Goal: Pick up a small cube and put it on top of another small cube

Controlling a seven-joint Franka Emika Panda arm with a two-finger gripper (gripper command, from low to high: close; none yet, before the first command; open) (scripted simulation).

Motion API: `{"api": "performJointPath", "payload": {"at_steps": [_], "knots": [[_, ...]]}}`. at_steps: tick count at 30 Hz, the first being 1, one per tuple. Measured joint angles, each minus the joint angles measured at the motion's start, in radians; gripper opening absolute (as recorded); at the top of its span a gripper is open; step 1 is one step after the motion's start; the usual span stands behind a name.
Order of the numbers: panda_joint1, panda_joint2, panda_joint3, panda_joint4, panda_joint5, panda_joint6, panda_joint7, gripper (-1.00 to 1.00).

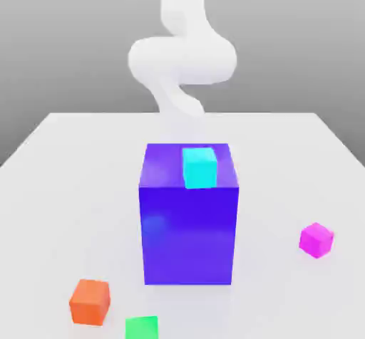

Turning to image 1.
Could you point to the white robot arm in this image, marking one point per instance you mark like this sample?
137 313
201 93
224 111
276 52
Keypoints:
182 59

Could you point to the small cyan cube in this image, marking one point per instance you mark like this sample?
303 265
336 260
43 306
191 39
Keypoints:
199 169

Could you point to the small magenta cube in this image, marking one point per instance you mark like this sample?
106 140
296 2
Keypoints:
316 240

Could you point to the small orange cube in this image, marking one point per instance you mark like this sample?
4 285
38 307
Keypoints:
89 303

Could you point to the small green cube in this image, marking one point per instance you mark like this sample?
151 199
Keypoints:
141 328

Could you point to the large blue box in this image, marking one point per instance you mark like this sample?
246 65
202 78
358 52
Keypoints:
188 236

